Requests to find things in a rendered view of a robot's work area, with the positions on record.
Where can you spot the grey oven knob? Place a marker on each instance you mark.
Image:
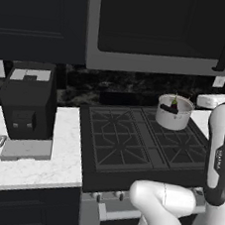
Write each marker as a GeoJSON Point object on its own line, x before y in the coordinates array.
{"type": "Point", "coordinates": [119, 195]}
{"type": "Point", "coordinates": [98, 196]}

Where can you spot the black hob with grates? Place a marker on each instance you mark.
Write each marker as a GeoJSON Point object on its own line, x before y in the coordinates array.
{"type": "Point", "coordinates": [130, 143]}

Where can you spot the grey and black microwave oven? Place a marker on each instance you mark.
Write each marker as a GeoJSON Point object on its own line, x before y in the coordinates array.
{"type": "Point", "coordinates": [150, 61]}

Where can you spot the black coffee machine, grey base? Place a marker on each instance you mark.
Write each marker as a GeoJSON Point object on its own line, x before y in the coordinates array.
{"type": "Point", "coordinates": [28, 107]}

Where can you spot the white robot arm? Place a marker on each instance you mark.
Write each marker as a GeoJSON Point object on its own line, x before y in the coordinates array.
{"type": "Point", "coordinates": [220, 154]}

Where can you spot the dark wall cupboard door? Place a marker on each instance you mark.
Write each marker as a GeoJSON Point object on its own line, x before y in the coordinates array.
{"type": "Point", "coordinates": [39, 15]}

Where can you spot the white cooking pot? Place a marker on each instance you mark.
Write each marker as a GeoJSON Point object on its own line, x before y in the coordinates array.
{"type": "Point", "coordinates": [172, 121]}

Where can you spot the dark drawer front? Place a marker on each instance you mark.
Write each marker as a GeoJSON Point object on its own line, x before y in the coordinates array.
{"type": "Point", "coordinates": [29, 207]}

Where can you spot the dark eggplant with green stem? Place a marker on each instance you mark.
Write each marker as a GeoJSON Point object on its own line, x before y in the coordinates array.
{"type": "Point", "coordinates": [171, 108]}

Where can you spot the white wall socket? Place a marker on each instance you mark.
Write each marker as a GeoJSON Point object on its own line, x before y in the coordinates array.
{"type": "Point", "coordinates": [219, 81]}

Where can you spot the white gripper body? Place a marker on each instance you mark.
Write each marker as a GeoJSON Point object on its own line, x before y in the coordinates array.
{"type": "Point", "coordinates": [212, 101]}

